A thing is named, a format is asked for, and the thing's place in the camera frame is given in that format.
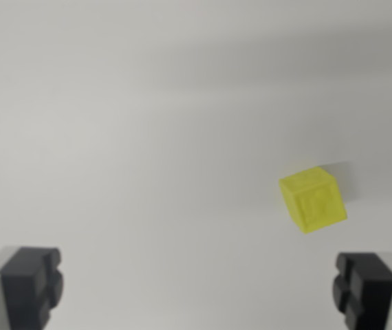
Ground black silver gripper right finger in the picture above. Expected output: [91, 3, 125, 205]
[331, 250, 392, 330]

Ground black silver gripper left finger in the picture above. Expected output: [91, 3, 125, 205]
[0, 245, 65, 330]

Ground yellow cube with embossed faces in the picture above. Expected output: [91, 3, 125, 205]
[278, 166, 348, 236]

